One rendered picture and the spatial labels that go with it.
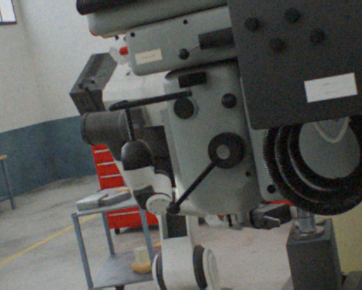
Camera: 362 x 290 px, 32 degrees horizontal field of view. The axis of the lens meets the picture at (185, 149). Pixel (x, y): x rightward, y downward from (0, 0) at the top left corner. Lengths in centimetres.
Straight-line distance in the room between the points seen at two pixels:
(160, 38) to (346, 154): 43
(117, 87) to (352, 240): 170
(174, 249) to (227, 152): 87
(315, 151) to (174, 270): 96
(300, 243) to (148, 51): 74
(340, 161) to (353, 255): 206
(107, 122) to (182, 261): 54
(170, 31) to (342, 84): 46
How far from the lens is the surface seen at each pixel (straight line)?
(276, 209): 187
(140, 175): 185
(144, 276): 445
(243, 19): 95
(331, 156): 119
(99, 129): 177
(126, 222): 704
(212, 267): 206
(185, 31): 125
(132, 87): 184
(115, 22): 132
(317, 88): 92
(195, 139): 130
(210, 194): 132
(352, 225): 318
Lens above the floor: 162
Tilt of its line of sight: 7 degrees down
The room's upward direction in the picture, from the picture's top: 11 degrees counter-clockwise
